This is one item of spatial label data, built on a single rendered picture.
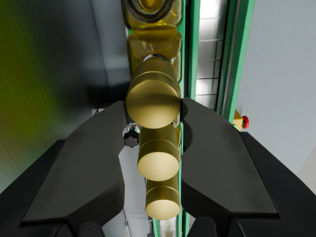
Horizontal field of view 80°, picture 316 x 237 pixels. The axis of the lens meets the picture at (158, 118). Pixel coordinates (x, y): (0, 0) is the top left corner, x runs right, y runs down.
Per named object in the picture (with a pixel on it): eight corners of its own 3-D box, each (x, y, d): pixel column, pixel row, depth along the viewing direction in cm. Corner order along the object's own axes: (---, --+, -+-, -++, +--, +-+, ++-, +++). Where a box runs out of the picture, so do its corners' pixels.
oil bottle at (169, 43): (140, 17, 34) (120, 38, 16) (171, 15, 34) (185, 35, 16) (143, 50, 37) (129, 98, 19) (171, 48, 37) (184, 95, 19)
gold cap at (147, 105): (129, 59, 14) (119, 79, 11) (176, 56, 14) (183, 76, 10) (134, 101, 16) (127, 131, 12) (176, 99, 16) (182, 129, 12)
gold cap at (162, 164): (138, 120, 18) (133, 152, 14) (176, 118, 18) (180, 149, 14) (142, 148, 20) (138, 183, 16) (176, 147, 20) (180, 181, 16)
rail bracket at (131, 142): (113, 99, 44) (97, 134, 32) (142, 98, 43) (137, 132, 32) (115, 114, 46) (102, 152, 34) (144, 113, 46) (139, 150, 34)
